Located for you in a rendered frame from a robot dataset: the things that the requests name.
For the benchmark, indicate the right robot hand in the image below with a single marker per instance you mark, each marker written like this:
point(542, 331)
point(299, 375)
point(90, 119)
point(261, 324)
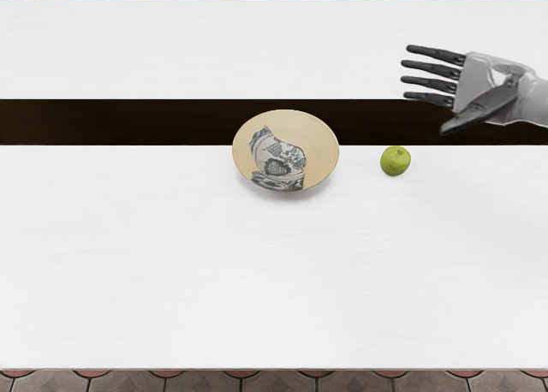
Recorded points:
point(478, 79)

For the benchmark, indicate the green lime fruit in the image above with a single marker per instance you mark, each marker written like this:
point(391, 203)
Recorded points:
point(395, 161)

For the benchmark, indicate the beige plate with printed pattern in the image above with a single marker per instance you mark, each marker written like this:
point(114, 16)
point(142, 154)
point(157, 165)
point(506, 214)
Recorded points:
point(285, 150)

